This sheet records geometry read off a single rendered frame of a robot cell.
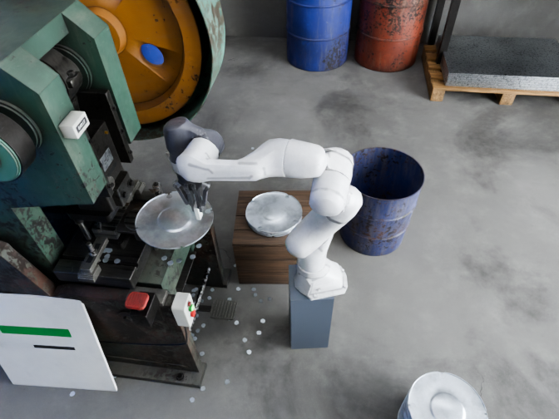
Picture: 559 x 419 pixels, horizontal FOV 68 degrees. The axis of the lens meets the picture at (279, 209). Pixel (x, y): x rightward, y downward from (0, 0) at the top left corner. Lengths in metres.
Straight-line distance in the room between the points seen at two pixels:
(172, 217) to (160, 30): 0.66
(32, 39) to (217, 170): 0.56
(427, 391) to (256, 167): 1.16
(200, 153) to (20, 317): 1.11
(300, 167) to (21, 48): 0.75
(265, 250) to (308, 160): 1.00
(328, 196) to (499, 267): 1.64
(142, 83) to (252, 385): 1.39
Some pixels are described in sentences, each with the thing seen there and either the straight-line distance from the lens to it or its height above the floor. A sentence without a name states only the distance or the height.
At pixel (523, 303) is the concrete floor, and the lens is 2.56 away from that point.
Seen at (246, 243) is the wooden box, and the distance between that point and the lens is 2.05.
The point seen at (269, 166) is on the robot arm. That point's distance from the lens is 1.16.
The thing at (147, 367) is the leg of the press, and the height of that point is 0.03.
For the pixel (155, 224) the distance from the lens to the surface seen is 1.62.
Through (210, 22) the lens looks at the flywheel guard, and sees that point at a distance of 1.48.
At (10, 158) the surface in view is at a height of 1.33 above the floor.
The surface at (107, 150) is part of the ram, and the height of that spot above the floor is 1.09.
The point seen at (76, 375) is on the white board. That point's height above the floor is 0.10.
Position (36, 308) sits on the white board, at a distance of 1.91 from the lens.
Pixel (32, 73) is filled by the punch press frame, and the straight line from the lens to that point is 1.20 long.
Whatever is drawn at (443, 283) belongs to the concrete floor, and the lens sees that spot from 2.47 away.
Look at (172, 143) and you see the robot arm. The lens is 1.29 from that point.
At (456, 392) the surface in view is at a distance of 1.91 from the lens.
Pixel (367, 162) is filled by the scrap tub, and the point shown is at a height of 0.38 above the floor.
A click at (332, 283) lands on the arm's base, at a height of 0.51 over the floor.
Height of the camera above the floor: 1.94
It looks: 47 degrees down
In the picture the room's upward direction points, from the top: 2 degrees counter-clockwise
